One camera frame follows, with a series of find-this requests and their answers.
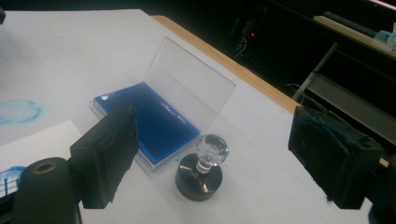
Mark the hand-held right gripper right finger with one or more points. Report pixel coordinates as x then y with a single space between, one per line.
333 158

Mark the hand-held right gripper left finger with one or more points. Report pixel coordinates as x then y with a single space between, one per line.
102 161

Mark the blue ink pad clear case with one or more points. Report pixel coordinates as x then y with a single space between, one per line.
162 130

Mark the black stamp with crystal knob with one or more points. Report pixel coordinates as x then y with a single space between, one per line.
199 183

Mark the white paper sheet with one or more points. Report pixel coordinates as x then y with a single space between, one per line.
37 146

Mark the blue ink smudge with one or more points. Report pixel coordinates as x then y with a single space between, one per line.
18 116

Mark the wooden desk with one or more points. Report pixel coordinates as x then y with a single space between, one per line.
348 32

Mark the teal crumpled object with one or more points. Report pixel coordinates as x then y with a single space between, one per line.
386 39

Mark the black keyboard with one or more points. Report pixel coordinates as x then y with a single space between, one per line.
348 23

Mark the grey metal shelf frame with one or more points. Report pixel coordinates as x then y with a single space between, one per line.
351 105

